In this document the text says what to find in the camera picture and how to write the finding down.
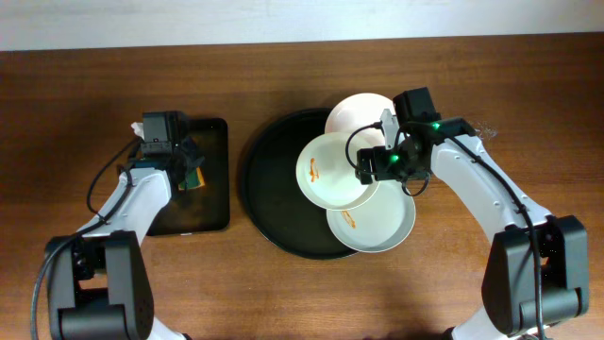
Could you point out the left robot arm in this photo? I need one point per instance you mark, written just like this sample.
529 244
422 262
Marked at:
95 279

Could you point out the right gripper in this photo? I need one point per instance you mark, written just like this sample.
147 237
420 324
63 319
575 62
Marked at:
364 165

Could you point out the cream white plate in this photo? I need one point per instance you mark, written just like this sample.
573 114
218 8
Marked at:
325 176

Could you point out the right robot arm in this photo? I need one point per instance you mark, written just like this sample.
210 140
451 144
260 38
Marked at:
537 272

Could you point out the pink white plate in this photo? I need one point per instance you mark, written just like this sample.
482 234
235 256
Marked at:
360 110

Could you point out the black rectangular tray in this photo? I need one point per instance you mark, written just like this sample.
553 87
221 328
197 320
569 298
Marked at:
207 208

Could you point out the orange green sponge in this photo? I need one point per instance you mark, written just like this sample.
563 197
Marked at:
193 181

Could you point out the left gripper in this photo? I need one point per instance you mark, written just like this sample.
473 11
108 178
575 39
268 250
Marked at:
190 161

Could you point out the black round tray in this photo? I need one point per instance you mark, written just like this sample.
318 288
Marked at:
272 197

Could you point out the pale green plate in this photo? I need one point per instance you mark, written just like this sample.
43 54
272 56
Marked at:
380 224

